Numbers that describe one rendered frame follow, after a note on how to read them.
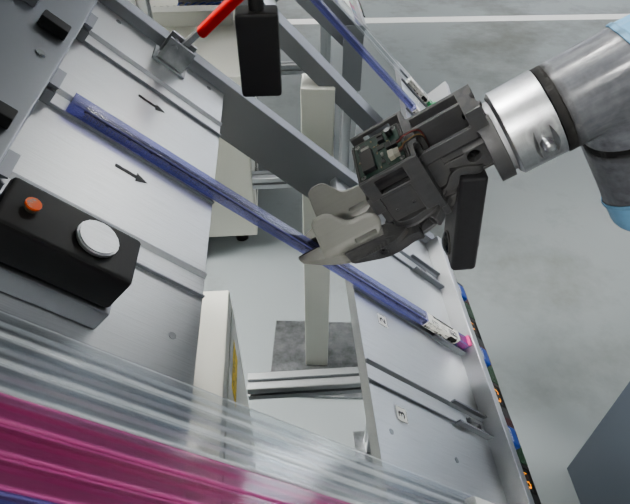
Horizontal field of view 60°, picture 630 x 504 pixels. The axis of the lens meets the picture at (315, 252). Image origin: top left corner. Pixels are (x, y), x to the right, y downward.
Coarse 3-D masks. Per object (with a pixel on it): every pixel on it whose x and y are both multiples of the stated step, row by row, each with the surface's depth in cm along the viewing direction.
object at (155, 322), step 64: (64, 64) 45; (128, 64) 52; (64, 128) 40; (192, 128) 53; (0, 192) 33; (64, 192) 37; (128, 192) 41; (192, 192) 47; (192, 256) 42; (64, 320) 31; (128, 320) 34; (192, 320) 38; (192, 384) 35
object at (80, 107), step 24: (96, 120) 42; (120, 120) 44; (144, 144) 44; (168, 168) 46; (192, 168) 47; (216, 192) 48; (264, 216) 50; (288, 240) 52; (360, 288) 58; (384, 288) 59; (408, 312) 61
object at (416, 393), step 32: (416, 256) 73; (352, 288) 57; (416, 288) 69; (352, 320) 55; (384, 320) 58; (448, 320) 70; (384, 352) 54; (416, 352) 59; (448, 352) 65; (384, 384) 51; (416, 384) 54; (448, 384) 60; (384, 416) 48; (416, 416) 51; (448, 416) 56; (480, 416) 60; (384, 448) 45; (416, 448) 48; (448, 448) 52; (480, 448) 57; (448, 480) 49; (480, 480) 53
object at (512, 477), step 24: (432, 240) 80; (432, 264) 78; (456, 288) 73; (456, 312) 71; (480, 360) 64; (480, 384) 63; (480, 408) 61; (504, 432) 58; (504, 456) 57; (504, 480) 55
